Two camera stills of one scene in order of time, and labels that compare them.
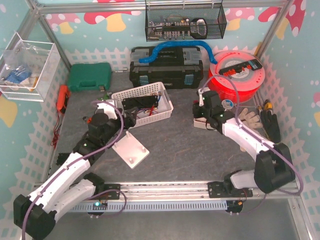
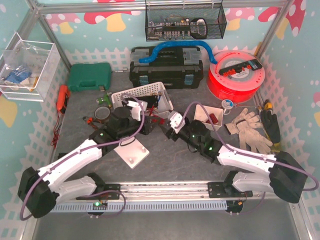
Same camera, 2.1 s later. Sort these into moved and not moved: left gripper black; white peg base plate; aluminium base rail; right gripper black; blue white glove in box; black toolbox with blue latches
Moved: left gripper black; right gripper black
Not moved: blue white glove in box; white peg base plate; aluminium base rail; black toolbox with blue latches
